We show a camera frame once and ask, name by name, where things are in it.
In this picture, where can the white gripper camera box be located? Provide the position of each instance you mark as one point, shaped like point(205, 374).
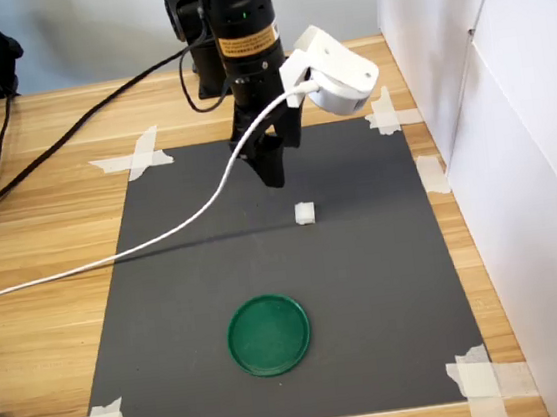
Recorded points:
point(339, 78)

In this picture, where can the white partition board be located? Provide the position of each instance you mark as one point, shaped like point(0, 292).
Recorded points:
point(429, 25)
point(543, 188)

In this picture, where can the dark grey mat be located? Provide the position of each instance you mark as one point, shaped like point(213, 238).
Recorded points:
point(194, 303)

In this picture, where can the round green lid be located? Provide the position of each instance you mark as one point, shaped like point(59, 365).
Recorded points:
point(269, 335)

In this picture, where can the small white plastic terminal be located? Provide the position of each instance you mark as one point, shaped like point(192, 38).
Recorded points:
point(304, 213)

